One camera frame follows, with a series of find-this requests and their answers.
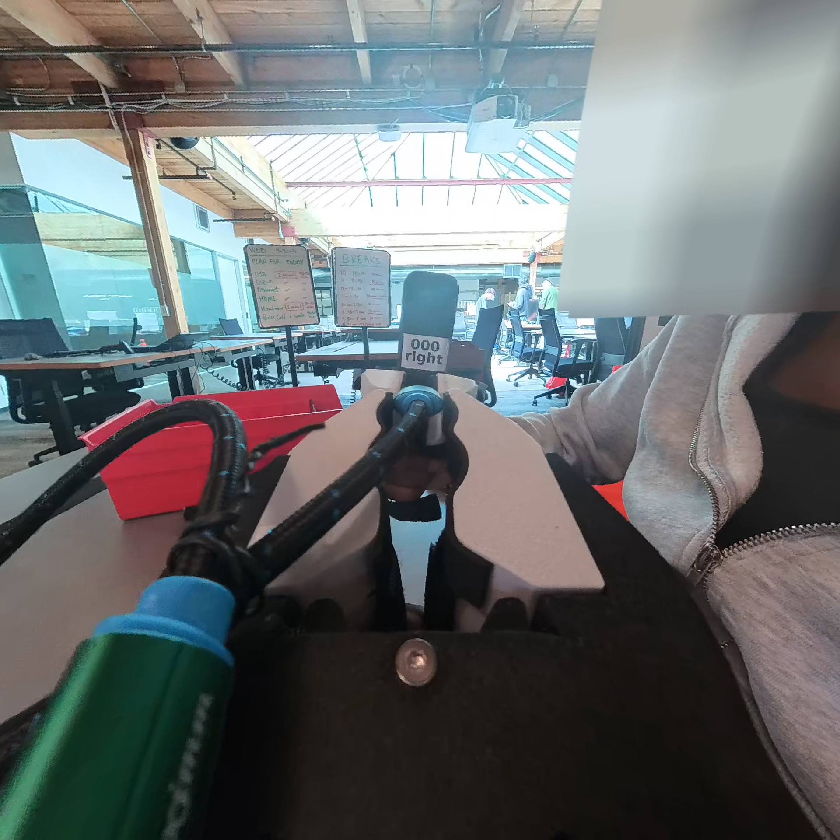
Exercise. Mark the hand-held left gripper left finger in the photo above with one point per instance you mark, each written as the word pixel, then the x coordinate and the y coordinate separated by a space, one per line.
pixel 321 459

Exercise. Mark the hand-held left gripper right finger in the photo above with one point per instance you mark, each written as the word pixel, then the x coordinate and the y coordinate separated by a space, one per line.
pixel 518 512

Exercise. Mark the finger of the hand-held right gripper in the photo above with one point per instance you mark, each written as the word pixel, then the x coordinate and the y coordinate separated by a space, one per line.
pixel 374 387
pixel 438 430

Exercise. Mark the red plastic bin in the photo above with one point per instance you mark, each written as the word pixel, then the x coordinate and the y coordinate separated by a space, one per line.
pixel 164 472

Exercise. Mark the person's right hand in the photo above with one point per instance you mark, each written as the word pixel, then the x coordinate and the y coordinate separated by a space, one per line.
pixel 417 476

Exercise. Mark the black office chair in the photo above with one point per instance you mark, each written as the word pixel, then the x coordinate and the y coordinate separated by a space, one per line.
pixel 487 334
pixel 554 341
pixel 39 341

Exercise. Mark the whiteboard on stand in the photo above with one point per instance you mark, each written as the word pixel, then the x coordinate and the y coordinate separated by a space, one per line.
pixel 361 289
pixel 282 289

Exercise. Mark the black laptop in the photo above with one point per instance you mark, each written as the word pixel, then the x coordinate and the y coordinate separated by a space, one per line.
pixel 184 341

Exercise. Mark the white ceiling projector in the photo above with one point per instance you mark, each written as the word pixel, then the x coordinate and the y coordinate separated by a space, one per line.
pixel 495 124

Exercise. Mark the wooden office desk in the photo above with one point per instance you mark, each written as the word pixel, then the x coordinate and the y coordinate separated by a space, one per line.
pixel 98 359

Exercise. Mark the wooden post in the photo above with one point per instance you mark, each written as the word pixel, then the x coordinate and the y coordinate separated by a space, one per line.
pixel 157 249

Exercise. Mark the black dome camera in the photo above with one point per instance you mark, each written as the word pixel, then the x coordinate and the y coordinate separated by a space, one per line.
pixel 185 143

